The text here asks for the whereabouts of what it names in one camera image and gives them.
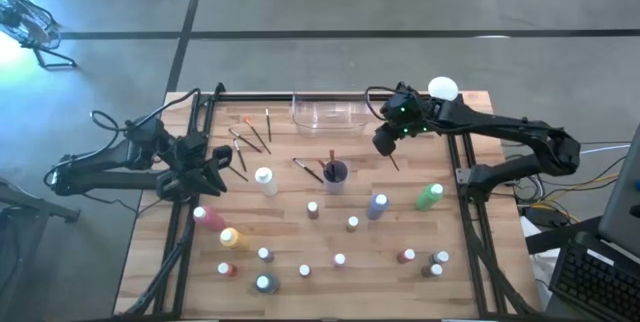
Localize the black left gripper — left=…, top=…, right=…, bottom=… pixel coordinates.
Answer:
left=155, top=131, right=234, bottom=201

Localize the large white paint bottle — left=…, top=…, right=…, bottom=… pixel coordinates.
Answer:
left=253, top=166, right=279, bottom=197

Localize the large red paint bottle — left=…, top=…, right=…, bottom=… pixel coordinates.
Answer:
left=192, top=205, right=227, bottom=233

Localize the large blue paint bottle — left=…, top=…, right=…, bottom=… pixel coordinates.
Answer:
left=366, top=191, right=392, bottom=222

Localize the lilac plastic cup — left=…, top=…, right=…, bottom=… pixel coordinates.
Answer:
left=322, top=160, right=350, bottom=196

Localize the large green paint bottle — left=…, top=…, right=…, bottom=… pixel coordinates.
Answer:
left=414, top=182, right=445, bottom=212

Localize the large yellow paint bottle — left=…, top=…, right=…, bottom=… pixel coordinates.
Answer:
left=219, top=227, right=250, bottom=252

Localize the large teal paint bottle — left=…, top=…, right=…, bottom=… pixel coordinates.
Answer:
left=252, top=273, right=281, bottom=296

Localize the clear plastic bin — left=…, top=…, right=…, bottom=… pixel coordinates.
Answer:
left=291, top=92, right=374, bottom=138

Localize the white mushroom lamp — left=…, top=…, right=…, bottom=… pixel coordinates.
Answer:
left=427, top=76, right=459, bottom=102

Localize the black cart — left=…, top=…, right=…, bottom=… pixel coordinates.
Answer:
left=0, top=177, right=82, bottom=322

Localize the white bag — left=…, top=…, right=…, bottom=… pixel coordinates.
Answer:
left=519, top=215, right=556, bottom=293

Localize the metal floor fan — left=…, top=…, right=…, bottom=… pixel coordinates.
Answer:
left=0, top=0, right=79, bottom=71

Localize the computer monitor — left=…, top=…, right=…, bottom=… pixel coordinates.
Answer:
left=597, top=122, right=640, bottom=263

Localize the black keyboard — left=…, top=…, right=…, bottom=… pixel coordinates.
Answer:
left=548, top=231, right=640, bottom=322

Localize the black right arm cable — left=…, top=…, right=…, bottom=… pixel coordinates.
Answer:
left=363, top=85, right=401, bottom=124

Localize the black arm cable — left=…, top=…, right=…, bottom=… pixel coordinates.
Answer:
left=89, top=87, right=204, bottom=136
left=363, top=85, right=401, bottom=124

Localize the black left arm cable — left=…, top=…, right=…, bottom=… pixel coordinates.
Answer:
left=89, top=87, right=204, bottom=136

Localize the white floor cable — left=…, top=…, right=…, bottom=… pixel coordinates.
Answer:
left=579, top=142, right=632, bottom=157

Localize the yellow floor cable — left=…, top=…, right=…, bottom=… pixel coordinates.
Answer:
left=519, top=171, right=624, bottom=224

